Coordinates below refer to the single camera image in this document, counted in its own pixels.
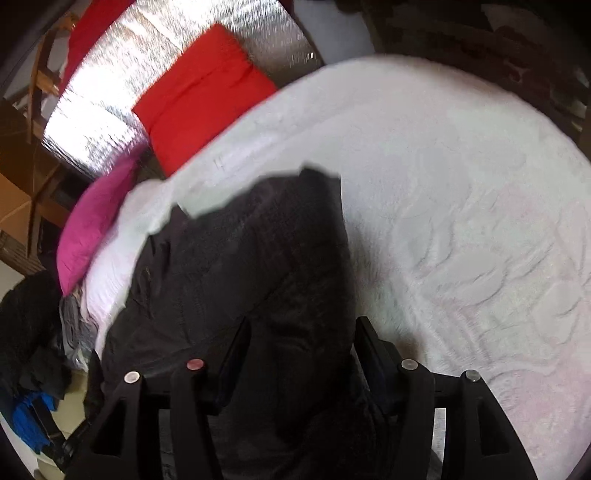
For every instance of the blue garment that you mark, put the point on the blue garment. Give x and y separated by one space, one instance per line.
24 424

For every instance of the wooden chair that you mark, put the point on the wooden chair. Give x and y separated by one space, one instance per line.
44 81

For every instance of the red cloth on headboard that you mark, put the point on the red cloth on headboard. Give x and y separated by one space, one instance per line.
94 22

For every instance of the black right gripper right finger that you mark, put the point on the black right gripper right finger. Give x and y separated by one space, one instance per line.
480 440

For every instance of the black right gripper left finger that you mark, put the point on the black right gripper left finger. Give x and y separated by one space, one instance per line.
124 440

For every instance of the white textured bedspread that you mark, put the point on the white textured bedspread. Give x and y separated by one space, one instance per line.
468 215

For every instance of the black clothes pile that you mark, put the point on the black clothes pile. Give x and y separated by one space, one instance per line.
32 358

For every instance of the brown cardboard box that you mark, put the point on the brown cardboard box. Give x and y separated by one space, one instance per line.
26 171

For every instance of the black jacket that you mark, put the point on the black jacket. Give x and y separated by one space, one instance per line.
277 257

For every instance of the grey folded clothes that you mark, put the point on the grey folded clothes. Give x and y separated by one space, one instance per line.
79 330

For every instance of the magenta pillow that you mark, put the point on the magenta pillow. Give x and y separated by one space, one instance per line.
90 220

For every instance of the red square cushion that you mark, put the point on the red square cushion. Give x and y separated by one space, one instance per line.
210 86

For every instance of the silver foil insulation sheet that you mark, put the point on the silver foil insulation sheet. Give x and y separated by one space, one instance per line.
93 124

